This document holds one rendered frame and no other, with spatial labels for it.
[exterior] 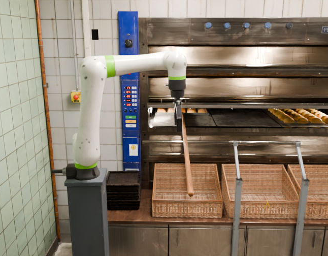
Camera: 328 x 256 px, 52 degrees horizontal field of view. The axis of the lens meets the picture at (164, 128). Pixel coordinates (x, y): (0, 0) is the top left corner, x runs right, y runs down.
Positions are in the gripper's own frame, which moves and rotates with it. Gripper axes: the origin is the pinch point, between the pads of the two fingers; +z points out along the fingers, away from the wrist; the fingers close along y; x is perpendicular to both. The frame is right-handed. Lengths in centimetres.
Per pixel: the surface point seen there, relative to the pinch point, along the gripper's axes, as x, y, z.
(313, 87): 124, -99, 1
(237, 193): 46, -42, 66
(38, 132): -109, -95, 28
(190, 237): 11, -49, 106
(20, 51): -107, -79, -39
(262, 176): 82, -93, 78
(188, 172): 5.1, 1.6, 27.6
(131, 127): -32, -106, 31
